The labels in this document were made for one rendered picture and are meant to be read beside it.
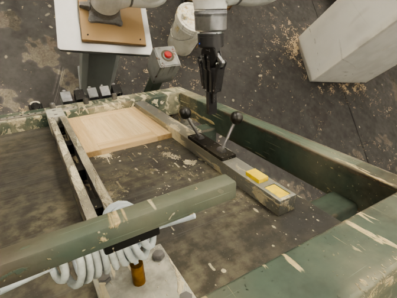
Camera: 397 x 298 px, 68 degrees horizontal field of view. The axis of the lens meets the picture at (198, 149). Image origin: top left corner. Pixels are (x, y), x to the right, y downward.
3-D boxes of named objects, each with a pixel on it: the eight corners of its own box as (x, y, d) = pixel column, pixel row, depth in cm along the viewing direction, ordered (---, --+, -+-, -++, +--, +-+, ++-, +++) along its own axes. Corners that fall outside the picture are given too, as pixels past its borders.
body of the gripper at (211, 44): (230, 32, 81) (230, 66, 85) (213, 31, 87) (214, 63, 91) (207, 33, 77) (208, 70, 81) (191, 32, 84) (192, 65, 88)
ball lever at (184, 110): (202, 134, 96) (184, 102, 88) (208, 138, 93) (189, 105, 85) (194, 142, 95) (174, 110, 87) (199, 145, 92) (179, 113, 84)
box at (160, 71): (165, 64, 170) (173, 44, 154) (171, 82, 167) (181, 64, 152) (145, 66, 164) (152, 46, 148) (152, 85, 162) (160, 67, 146)
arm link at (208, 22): (215, 10, 86) (215, 32, 88) (188, 10, 82) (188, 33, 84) (233, 9, 78) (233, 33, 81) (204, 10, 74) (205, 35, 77)
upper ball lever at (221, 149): (220, 154, 87) (239, 112, 85) (228, 158, 84) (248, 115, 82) (211, 150, 85) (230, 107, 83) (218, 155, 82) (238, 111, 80)
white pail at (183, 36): (193, 32, 283) (213, -5, 242) (199, 60, 276) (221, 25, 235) (162, 29, 270) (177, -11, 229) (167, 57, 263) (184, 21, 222)
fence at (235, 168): (145, 108, 142) (143, 100, 140) (294, 209, 67) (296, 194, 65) (134, 110, 139) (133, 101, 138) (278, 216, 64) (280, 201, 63)
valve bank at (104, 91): (121, 94, 173) (127, 72, 152) (128, 115, 171) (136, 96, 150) (26, 109, 151) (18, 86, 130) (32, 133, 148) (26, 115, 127)
